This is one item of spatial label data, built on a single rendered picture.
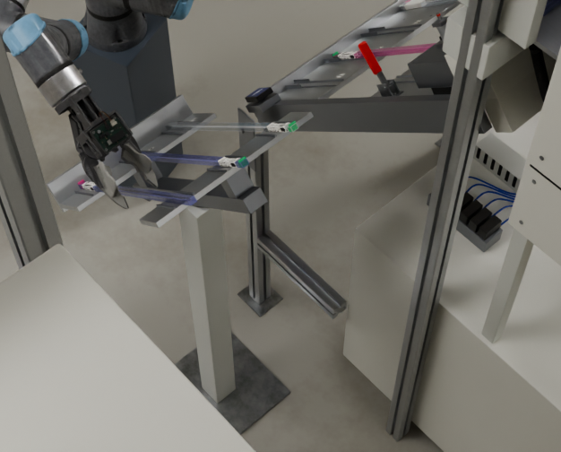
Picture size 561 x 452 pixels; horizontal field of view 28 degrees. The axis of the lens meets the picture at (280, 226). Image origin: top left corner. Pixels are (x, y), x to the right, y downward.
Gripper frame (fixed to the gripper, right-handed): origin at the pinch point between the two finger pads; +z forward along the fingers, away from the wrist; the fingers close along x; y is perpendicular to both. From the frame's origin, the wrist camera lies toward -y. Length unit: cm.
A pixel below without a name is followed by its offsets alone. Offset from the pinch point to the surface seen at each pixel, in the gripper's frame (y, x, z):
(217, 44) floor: -123, 85, -20
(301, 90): -15.5, 45.8, 3.1
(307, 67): -22, 53, 0
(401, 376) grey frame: -29, 32, 66
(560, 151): 58, 37, 30
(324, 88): -7.1, 46.0, 5.3
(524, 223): 40, 37, 40
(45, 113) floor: -130, 31, -32
